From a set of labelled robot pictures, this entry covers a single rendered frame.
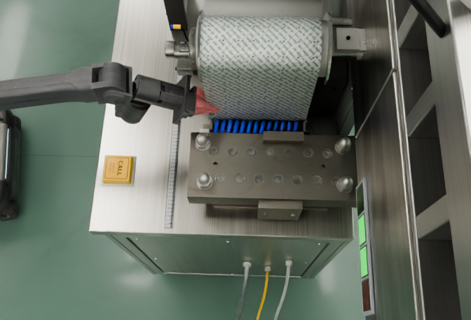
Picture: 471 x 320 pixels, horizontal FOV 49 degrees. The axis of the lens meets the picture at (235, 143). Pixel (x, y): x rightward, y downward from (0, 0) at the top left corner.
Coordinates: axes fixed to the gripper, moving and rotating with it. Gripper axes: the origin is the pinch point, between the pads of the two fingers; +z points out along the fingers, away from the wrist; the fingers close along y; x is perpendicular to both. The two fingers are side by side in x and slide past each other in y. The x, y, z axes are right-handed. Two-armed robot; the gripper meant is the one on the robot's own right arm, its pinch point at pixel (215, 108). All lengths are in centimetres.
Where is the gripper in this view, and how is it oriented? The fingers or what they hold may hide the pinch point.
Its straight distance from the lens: 120.4
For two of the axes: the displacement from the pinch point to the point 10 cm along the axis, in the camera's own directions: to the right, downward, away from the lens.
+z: 8.7, 2.1, 4.4
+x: 4.9, -3.1, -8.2
